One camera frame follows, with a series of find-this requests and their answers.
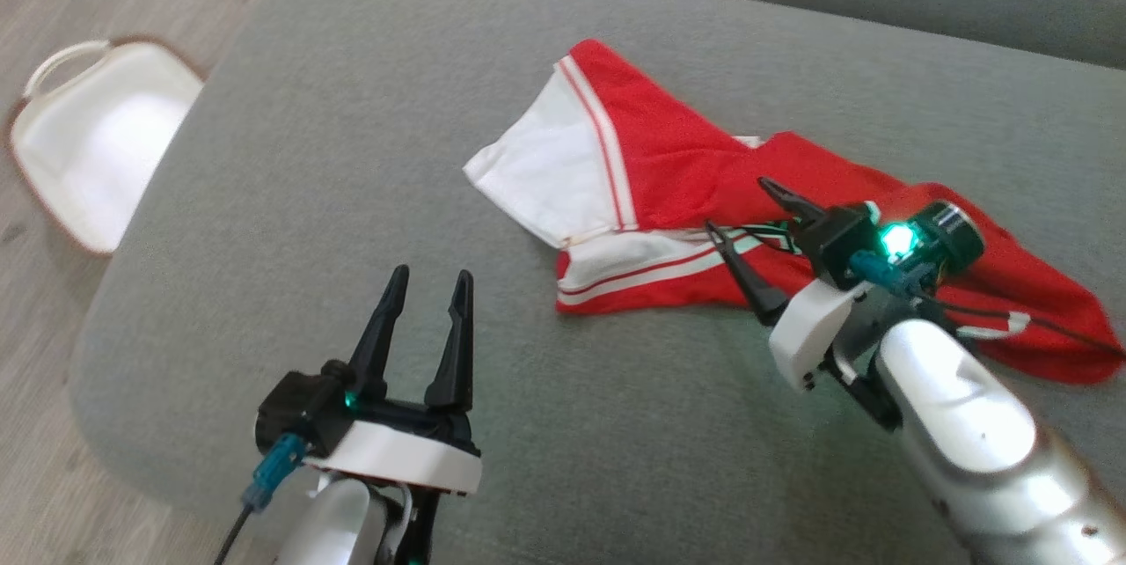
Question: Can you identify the white laundry basket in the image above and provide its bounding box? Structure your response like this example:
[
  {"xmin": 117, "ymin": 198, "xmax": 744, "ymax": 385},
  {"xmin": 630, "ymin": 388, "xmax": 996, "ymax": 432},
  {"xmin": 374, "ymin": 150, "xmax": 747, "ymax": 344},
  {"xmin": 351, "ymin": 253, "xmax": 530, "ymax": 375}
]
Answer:
[{"xmin": 7, "ymin": 37, "xmax": 207, "ymax": 258}]

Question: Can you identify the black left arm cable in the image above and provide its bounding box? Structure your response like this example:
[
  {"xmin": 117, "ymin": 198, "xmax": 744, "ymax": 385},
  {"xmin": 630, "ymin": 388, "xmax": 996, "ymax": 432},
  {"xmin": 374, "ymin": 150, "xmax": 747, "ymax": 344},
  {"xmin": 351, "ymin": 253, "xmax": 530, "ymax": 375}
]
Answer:
[{"xmin": 214, "ymin": 433, "xmax": 309, "ymax": 565}]

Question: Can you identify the red and white sports jersey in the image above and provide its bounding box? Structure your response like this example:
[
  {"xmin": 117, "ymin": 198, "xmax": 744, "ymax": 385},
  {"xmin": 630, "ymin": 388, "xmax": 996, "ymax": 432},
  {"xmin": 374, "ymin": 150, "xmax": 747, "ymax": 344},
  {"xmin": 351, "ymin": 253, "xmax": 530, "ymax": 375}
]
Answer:
[{"xmin": 464, "ymin": 39, "xmax": 1126, "ymax": 386}]

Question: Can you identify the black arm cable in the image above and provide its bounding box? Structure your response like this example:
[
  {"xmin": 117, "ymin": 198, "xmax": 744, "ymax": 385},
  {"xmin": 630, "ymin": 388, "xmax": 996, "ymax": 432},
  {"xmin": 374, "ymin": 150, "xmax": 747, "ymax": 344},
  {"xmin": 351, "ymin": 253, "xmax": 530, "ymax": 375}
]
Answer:
[
  {"xmin": 906, "ymin": 279, "xmax": 1126, "ymax": 363},
  {"xmin": 214, "ymin": 433, "xmax": 309, "ymax": 565}
]

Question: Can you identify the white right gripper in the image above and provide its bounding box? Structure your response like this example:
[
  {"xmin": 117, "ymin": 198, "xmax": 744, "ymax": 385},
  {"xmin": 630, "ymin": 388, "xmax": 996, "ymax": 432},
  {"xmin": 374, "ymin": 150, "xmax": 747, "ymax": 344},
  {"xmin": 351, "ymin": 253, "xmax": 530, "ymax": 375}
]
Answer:
[{"xmin": 704, "ymin": 176, "xmax": 986, "ymax": 394}]

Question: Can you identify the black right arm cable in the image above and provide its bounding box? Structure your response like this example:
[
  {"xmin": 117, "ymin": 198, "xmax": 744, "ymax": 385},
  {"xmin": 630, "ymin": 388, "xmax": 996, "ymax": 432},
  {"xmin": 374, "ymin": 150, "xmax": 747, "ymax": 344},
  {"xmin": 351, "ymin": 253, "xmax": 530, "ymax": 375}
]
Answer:
[{"xmin": 906, "ymin": 279, "xmax": 1126, "ymax": 363}]

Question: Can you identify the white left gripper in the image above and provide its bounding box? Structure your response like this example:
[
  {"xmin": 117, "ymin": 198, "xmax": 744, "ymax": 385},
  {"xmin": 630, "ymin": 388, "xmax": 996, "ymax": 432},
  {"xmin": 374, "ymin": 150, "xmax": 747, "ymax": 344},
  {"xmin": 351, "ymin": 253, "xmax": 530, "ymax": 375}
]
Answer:
[{"xmin": 308, "ymin": 264, "xmax": 483, "ymax": 495}]

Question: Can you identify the large grey fabric sofa seat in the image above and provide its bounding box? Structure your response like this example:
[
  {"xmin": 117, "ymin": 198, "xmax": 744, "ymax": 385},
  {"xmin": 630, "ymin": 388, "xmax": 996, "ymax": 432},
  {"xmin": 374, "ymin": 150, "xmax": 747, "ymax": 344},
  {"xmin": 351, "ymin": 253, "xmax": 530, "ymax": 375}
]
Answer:
[{"xmin": 69, "ymin": 0, "xmax": 1126, "ymax": 565}]

